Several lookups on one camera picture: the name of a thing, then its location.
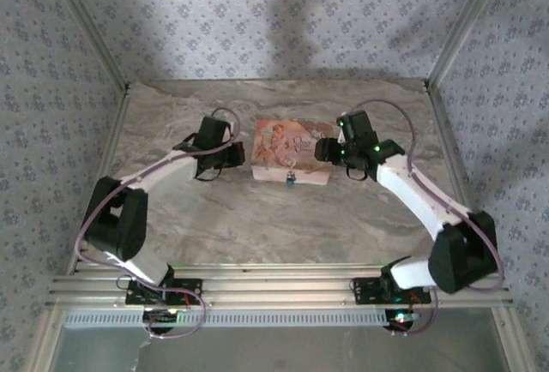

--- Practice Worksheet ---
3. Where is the pink illustrated wooden box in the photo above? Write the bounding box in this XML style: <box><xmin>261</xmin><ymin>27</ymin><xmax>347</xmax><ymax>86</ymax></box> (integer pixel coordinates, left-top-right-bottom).
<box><xmin>250</xmin><ymin>118</ymin><xmax>334</xmax><ymax>187</ymax></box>

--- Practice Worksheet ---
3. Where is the left controller board green light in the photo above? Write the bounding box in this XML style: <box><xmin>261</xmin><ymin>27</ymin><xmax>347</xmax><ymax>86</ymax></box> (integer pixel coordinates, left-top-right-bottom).
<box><xmin>143</xmin><ymin>308</ymin><xmax>185</xmax><ymax>334</ymax></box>

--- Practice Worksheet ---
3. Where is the controller board green light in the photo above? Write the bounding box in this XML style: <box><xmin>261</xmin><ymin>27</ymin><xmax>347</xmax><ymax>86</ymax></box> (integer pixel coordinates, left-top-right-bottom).
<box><xmin>143</xmin><ymin>308</ymin><xmax>185</xmax><ymax>334</ymax></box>
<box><xmin>385</xmin><ymin>308</ymin><xmax>419</xmax><ymax>333</ymax></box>

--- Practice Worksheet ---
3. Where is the right controller board green light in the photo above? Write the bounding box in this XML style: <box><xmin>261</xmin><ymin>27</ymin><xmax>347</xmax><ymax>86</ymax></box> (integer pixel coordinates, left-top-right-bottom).
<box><xmin>385</xmin><ymin>308</ymin><xmax>419</xmax><ymax>333</ymax></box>

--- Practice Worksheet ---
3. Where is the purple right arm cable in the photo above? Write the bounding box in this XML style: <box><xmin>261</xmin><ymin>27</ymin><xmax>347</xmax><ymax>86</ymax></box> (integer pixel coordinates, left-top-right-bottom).
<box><xmin>342</xmin><ymin>98</ymin><xmax>504</xmax><ymax>293</ymax></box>

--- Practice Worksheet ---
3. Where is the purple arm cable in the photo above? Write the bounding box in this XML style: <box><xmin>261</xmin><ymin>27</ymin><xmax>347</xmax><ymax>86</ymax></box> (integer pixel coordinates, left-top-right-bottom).
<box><xmin>342</xmin><ymin>98</ymin><xmax>504</xmax><ymax>293</ymax></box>
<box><xmin>75</xmin><ymin>107</ymin><xmax>242</xmax><ymax>269</ymax></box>

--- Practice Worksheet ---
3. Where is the aluminium table side rail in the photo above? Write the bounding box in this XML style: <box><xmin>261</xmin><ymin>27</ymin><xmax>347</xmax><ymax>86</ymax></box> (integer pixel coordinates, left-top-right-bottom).
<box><xmin>66</xmin><ymin>84</ymin><xmax>132</xmax><ymax>274</ymax></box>
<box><xmin>424</xmin><ymin>81</ymin><xmax>504</xmax><ymax>274</ymax></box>

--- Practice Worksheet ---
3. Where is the aluminium rail beam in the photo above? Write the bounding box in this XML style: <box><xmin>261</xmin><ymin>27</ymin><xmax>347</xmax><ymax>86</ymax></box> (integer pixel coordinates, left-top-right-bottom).
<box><xmin>46</xmin><ymin>263</ymin><xmax>514</xmax><ymax>308</ymax></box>

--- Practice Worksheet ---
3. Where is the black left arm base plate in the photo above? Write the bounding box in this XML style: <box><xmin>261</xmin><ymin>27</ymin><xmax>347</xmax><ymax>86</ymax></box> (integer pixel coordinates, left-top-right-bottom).
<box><xmin>124</xmin><ymin>278</ymin><xmax>203</xmax><ymax>306</ymax></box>

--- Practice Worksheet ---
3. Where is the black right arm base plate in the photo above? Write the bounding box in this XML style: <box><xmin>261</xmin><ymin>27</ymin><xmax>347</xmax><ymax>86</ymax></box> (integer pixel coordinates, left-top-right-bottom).
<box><xmin>352</xmin><ymin>277</ymin><xmax>432</xmax><ymax>306</ymax></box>

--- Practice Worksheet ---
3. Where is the aluminium frame post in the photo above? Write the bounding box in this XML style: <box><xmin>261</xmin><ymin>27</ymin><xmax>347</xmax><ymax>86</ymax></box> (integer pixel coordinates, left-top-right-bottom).
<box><xmin>423</xmin><ymin>0</ymin><xmax>511</xmax><ymax>90</ymax></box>
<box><xmin>45</xmin><ymin>0</ymin><xmax>130</xmax><ymax>91</ymax></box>

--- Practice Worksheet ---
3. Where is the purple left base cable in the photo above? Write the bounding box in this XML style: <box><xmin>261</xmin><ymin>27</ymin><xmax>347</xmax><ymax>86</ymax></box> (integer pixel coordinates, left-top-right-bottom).
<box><xmin>144</xmin><ymin>289</ymin><xmax>208</xmax><ymax>339</ymax></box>

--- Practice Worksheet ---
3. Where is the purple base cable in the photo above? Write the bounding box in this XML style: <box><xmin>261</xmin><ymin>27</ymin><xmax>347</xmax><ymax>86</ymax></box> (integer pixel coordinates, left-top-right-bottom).
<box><xmin>390</xmin><ymin>279</ymin><xmax>439</xmax><ymax>337</ymax></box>
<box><xmin>144</xmin><ymin>289</ymin><xmax>208</xmax><ymax>339</ymax></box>

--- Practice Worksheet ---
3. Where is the grey slotted cable duct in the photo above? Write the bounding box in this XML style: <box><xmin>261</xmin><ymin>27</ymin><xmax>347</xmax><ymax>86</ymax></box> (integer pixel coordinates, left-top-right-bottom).
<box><xmin>63</xmin><ymin>309</ymin><xmax>387</xmax><ymax>329</ymax></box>

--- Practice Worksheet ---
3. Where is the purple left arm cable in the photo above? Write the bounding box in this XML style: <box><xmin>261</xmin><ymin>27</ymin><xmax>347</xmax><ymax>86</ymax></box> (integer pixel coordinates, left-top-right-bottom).
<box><xmin>75</xmin><ymin>107</ymin><xmax>242</xmax><ymax>269</ymax></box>

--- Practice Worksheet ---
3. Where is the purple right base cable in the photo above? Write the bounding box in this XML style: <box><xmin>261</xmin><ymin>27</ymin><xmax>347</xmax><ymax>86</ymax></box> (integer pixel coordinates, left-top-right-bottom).
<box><xmin>390</xmin><ymin>279</ymin><xmax>439</xmax><ymax>337</ymax></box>

